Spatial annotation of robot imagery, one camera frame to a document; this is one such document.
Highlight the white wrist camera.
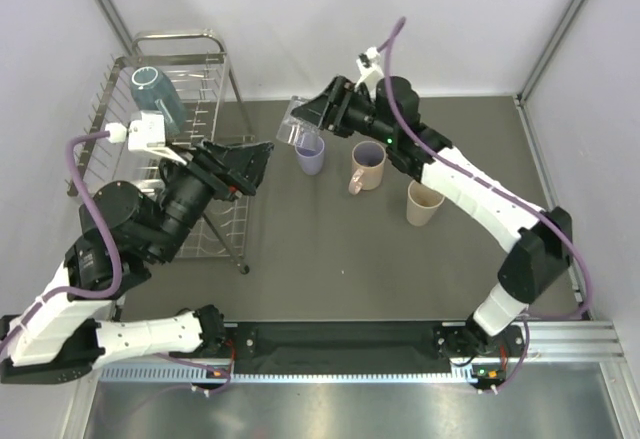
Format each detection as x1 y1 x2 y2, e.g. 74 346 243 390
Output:
104 111 187 165
356 47 384 92

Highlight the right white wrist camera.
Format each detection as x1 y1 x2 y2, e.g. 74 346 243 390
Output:
356 47 384 92

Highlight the right aluminium frame post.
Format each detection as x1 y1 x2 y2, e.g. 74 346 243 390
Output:
513 0 613 106

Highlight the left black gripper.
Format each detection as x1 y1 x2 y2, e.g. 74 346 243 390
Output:
152 137 279 264

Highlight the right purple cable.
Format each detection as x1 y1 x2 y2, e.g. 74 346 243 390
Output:
374 16 594 394

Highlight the grey slotted cable duct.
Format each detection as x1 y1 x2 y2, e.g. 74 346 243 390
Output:
99 361 499 384

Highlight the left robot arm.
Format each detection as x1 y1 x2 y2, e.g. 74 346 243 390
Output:
1 141 274 385

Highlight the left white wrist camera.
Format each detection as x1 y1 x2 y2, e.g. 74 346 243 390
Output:
104 111 187 165

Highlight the clear glass cup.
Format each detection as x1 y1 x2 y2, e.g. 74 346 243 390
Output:
276 96 320 151

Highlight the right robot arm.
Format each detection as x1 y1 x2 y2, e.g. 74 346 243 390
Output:
290 76 572 356

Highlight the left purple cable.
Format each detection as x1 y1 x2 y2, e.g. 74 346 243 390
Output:
0 128 234 394

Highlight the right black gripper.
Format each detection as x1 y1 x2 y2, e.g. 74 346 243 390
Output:
292 78 395 146

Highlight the lavender plastic cup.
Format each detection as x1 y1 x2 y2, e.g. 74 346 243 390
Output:
294 137 325 176

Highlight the beige plastic cup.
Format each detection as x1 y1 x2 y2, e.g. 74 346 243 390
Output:
406 181 445 227

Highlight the aluminium frame post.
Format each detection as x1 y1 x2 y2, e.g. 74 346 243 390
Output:
513 0 613 106
95 0 134 55

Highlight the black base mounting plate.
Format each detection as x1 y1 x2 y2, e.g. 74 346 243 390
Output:
168 319 531 375

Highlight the pink mug lavender inside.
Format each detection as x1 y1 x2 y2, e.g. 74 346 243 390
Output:
348 141 386 195

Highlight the teal ceramic mug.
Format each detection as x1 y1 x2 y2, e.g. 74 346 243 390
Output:
130 66 188 138

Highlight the purple cable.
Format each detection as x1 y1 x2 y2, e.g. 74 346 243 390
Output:
0 128 234 394
374 16 594 394

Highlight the left aluminium frame post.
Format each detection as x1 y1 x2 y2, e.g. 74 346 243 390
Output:
95 0 134 55

